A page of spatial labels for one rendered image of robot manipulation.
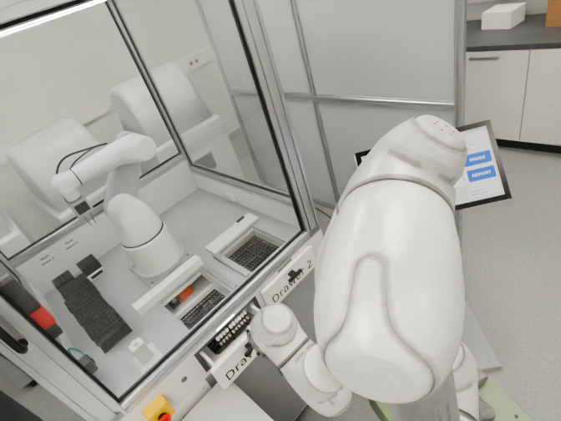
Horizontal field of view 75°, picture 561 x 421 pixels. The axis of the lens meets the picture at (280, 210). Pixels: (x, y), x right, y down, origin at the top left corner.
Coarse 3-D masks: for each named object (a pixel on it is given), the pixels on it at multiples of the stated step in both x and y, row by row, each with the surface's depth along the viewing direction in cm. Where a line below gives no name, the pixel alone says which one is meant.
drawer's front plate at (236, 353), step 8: (240, 344) 121; (232, 352) 119; (240, 352) 122; (224, 360) 118; (232, 360) 120; (240, 360) 123; (248, 360) 126; (216, 368) 116; (224, 368) 118; (232, 368) 121; (240, 368) 124; (216, 376) 117; (224, 376) 119; (224, 384) 120
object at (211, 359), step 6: (252, 306) 137; (252, 312) 140; (252, 318) 140; (204, 348) 135; (228, 348) 132; (204, 354) 126; (210, 354) 132; (222, 354) 130; (210, 360) 123; (216, 360) 129; (210, 366) 124
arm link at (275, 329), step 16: (272, 304) 85; (256, 320) 84; (272, 320) 82; (288, 320) 82; (256, 336) 85; (272, 336) 81; (288, 336) 82; (304, 336) 87; (272, 352) 84; (288, 352) 83
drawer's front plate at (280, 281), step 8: (296, 256) 147; (304, 256) 148; (312, 256) 152; (288, 264) 144; (296, 264) 146; (304, 264) 149; (312, 264) 153; (280, 272) 142; (288, 272) 143; (304, 272) 151; (272, 280) 140; (280, 280) 141; (296, 280) 148; (264, 288) 138; (272, 288) 139; (280, 288) 143; (264, 296) 137; (272, 296) 140; (280, 296) 144
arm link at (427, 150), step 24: (408, 120) 43; (432, 120) 42; (384, 144) 44; (408, 144) 40; (432, 144) 40; (456, 144) 40; (360, 168) 46; (384, 168) 41; (408, 168) 40; (432, 168) 40; (456, 168) 40
